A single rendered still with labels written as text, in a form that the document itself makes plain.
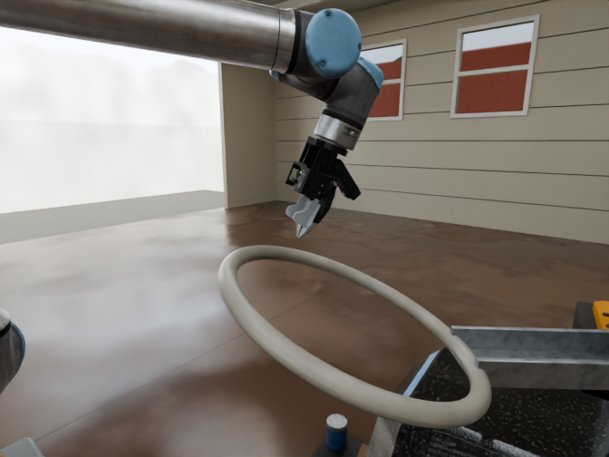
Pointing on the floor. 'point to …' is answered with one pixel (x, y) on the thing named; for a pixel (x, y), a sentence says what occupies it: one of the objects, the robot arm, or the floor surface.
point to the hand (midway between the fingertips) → (303, 232)
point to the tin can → (336, 432)
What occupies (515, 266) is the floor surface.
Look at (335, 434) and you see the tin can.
